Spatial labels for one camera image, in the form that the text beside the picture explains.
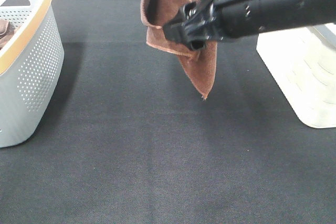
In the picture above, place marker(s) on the black table mat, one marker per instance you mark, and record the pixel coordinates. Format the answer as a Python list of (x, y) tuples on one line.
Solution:
[(126, 137)]

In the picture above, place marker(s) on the brown towel in basket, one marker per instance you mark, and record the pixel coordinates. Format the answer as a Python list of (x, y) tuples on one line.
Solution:
[(7, 32)]

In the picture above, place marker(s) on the white storage box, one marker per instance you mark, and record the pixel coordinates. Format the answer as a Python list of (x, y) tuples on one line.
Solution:
[(302, 62)]

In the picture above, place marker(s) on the grey perforated laundry basket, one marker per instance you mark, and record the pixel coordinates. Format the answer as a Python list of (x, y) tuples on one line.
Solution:
[(31, 63)]

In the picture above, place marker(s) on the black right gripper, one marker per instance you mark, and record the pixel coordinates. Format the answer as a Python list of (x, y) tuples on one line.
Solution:
[(194, 24)]

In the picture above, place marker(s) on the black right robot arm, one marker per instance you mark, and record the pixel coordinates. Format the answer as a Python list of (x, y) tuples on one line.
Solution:
[(240, 18)]

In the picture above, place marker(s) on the brown towel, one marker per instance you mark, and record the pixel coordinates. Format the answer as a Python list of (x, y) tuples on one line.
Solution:
[(199, 66), (7, 32)]

